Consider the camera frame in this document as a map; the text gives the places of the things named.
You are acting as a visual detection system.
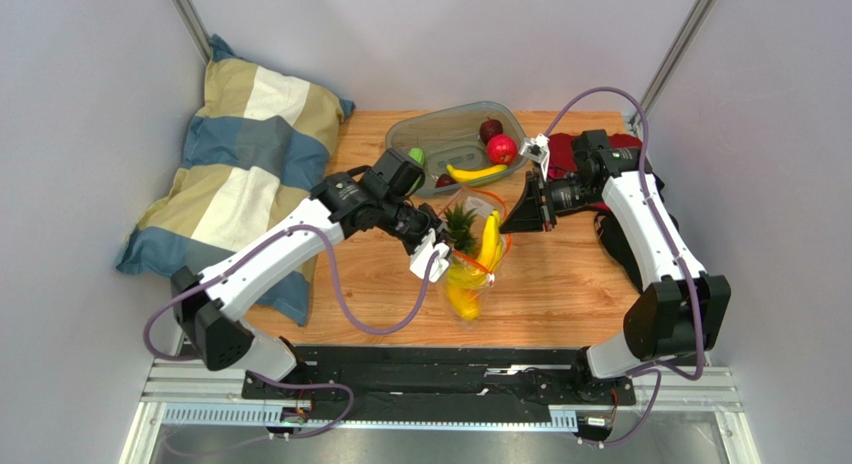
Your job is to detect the orange toy pineapple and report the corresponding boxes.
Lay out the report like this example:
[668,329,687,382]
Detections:
[444,204,479,257]

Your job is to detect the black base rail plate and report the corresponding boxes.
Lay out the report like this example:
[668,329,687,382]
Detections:
[179,343,660,426]

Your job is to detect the left aluminium frame post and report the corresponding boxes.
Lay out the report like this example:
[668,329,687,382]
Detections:
[171,0,211,63]

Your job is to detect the red folded cloth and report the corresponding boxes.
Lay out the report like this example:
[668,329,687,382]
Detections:
[546,130,642,187]

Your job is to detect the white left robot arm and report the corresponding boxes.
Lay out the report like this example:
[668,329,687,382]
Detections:
[168,149,451,382]

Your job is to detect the aluminium frame post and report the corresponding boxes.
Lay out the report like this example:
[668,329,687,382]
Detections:
[171,0,211,63]
[640,0,718,117]

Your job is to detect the single yellow banana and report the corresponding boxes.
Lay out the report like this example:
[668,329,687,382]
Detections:
[446,164,508,183]

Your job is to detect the grey transparent plastic container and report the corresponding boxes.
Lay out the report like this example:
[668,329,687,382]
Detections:
[385,101,526,198]

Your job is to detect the striped blue beige pillow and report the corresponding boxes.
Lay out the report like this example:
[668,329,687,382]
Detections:
[116,34,356,327]

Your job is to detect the dark red mangosteen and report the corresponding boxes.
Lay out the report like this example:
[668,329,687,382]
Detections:
[478,119,504,145]

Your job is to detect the yellow orange mango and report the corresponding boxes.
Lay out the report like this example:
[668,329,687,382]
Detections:
[445,286,480,321]

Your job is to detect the yellow banana bunch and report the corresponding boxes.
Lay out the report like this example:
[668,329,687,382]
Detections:
[447,209,505,290]

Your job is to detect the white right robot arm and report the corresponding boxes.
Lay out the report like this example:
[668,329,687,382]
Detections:
[500,130,731,380]

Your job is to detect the dark purple plum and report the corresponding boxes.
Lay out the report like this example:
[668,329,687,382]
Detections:
[435,173,456,188]

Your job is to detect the right aluminium frame post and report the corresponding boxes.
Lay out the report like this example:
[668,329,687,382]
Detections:
[640,0,718,117]

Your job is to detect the red pomegranate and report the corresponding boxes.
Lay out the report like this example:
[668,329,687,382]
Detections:
[486,134,518,165]

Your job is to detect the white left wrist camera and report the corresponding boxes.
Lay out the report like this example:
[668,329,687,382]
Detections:
[409,241,452,283]

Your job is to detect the green cucumber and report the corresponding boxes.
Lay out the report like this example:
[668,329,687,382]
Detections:
[408,147,425,194]

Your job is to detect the clear zip top bag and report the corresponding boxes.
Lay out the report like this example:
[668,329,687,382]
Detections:
[441,186,512,322]

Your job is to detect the black cloth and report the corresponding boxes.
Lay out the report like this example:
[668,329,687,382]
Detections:
[584,149,694,292]

